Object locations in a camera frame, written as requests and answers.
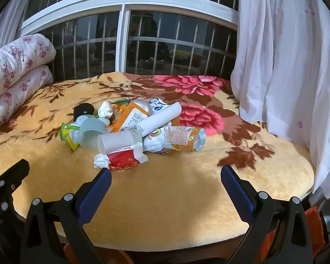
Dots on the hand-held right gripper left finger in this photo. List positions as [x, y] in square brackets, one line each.
[95, 195]

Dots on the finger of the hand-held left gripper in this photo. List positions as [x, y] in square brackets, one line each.
[8, 177]

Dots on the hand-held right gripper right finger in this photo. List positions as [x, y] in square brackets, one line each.
[238, 194]

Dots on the orange plastic bucket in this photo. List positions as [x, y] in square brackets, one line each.
[99, 254]

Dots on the black cloth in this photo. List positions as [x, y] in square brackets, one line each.
[82, 110]

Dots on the white foam tube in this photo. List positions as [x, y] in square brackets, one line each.
[159, 119]

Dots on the crumpled white tissue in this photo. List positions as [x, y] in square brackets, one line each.
[101, 161]
[105, 109]

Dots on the red and white packet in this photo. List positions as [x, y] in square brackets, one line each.
[123, 159]

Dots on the white paper cup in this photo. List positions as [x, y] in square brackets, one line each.
[115, 141]

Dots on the translucent plastic cup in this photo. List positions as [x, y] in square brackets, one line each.
[92, 133]

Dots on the green snack packet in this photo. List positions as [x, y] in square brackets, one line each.
[68, 137]

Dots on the orange and silver snack bag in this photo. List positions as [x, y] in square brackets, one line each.
[176, 139]

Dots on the orange plastic bag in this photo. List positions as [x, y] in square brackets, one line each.
[315, 225]

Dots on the orange packet with white label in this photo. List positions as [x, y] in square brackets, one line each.
[132, 115]

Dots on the folded floral quilt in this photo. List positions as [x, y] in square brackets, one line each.
[16, 60]

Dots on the blue and white packet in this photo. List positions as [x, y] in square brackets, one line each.
[158, 105]

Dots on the white curtain with pink print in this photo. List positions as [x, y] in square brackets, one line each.
[286, 60]
[8, 27]

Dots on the white window frame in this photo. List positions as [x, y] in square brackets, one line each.
[123, 33]

